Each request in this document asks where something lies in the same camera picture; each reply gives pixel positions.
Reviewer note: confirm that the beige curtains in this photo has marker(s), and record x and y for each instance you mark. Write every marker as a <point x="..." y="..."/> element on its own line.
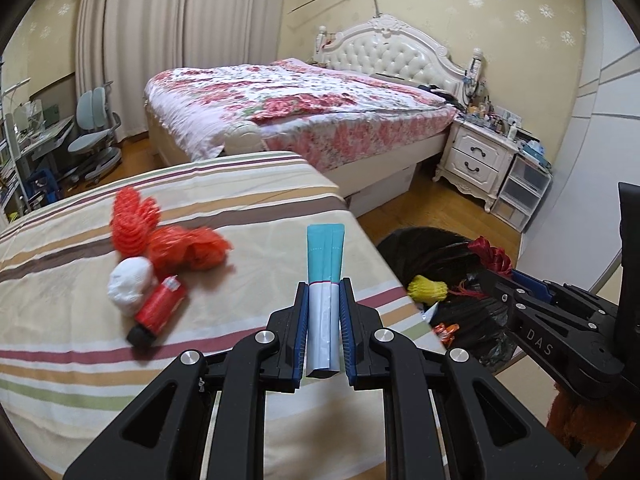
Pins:
<point x="124" y="43"/>

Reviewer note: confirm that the white crumpled paper ball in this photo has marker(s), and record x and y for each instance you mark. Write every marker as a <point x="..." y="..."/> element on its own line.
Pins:
<point x="129" y="284"/>

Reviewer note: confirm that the red mesh net bag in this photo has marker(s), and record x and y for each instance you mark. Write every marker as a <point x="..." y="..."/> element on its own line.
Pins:
<point x="173" y="249"/>

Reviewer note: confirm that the striped bed sheet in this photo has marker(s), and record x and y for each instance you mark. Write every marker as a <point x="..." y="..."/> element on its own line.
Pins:
<point x="67" y="368"/>

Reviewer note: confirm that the floral bed quilt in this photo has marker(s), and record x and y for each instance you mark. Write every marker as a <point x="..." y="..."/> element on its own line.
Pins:
<point x="329" y="117"/>

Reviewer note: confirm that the white nightstand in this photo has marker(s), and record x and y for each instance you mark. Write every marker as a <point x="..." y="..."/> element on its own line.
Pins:
<point x="475" y="160"/>

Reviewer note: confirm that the red foam fruit net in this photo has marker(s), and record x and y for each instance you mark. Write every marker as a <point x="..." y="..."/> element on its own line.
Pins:
<point x="133" y="220"/>

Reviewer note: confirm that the grey study desk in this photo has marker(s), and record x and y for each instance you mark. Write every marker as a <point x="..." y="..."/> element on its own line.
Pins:
<point x="28" y="134"/>

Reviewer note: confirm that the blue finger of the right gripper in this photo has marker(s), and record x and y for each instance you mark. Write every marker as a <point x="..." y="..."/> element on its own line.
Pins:
<point x="537" y="289"/>

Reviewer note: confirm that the white bed frame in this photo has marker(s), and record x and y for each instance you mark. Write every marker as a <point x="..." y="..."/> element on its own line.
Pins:
<point x="369" y="183"/>

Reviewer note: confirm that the dark red bag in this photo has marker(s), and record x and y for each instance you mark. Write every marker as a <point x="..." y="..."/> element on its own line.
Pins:
<point x="493" y="258"/>

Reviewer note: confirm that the white tufted headboard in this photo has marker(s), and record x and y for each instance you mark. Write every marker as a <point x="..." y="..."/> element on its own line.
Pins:
<point x="393" y="49"/>

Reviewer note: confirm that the orange plastic bag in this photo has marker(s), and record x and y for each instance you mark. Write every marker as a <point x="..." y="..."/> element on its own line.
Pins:
<point x="446" y="333"/>

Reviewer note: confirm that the plastic drawer unit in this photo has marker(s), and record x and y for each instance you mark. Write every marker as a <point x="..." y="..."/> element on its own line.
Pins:
<point x="521" y="193"/>

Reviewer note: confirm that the yellow foam fruit net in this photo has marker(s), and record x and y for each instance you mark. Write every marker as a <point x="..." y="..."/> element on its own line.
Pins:
<point x="424" y="291"/>

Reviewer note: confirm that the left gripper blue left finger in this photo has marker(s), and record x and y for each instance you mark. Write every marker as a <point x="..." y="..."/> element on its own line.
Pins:
<point x="301" y="310"/>

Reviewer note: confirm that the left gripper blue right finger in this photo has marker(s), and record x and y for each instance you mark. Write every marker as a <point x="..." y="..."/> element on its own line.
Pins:
<point x="347" y="328"/>

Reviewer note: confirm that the red cylindrical bottle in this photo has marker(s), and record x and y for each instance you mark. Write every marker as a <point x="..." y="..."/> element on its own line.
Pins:
<point x="156" y="312"/>

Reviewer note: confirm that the black trash bag bin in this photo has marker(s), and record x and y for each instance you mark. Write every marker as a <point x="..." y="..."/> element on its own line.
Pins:
<point x="444" y="256"/>

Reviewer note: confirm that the teal desk chair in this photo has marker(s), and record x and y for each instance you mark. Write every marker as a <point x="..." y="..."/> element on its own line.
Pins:
<point x="96" y="145"/>

